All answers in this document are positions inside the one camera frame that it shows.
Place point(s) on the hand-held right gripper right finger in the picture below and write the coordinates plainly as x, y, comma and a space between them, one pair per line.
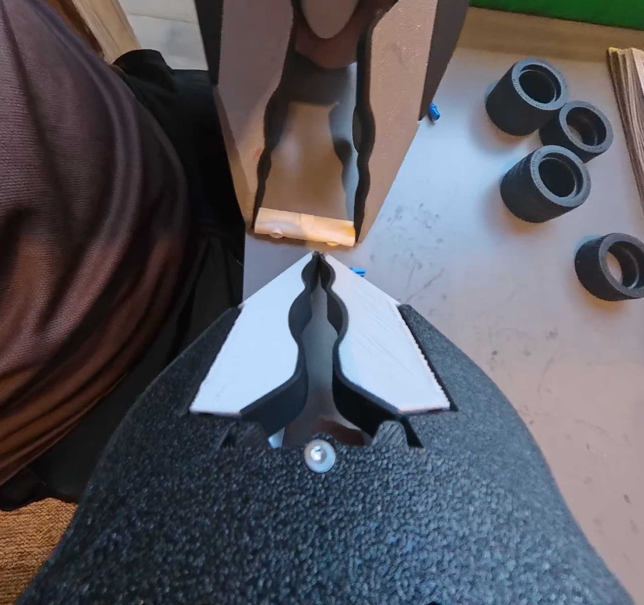
387, 353

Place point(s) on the white toy beam brick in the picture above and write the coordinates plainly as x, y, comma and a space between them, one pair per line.
302, 228

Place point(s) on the person's left hand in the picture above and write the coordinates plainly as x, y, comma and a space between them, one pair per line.
332, 54

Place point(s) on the grey desk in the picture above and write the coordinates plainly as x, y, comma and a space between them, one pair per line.
478, 338

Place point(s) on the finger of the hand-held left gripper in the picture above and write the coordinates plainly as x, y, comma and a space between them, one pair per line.
397, 87
246, 62

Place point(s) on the narrow black rubber tyre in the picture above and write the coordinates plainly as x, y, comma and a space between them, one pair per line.
553, 140

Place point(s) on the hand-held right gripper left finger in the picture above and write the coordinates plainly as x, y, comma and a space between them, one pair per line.
251, 358

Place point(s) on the person's brown shirt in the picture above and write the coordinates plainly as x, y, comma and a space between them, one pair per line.
75, 213

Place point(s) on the blue toy connector pin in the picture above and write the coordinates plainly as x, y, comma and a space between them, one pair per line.
432, 112
358, 270

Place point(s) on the open white instruction booklet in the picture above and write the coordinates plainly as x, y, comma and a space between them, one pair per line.
631, 112

